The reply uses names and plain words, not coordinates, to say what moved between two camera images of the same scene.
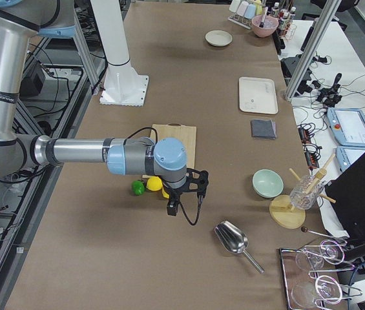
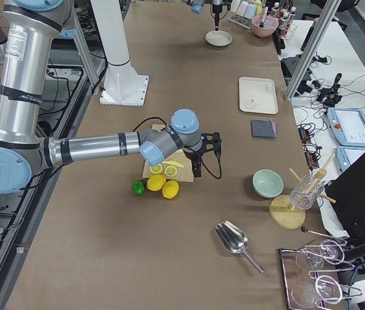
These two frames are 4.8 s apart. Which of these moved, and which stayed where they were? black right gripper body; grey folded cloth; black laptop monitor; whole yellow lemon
Moved: black right gripper body
Stayed: black laptop monitor; whole yellow lemon; grey folded cloth
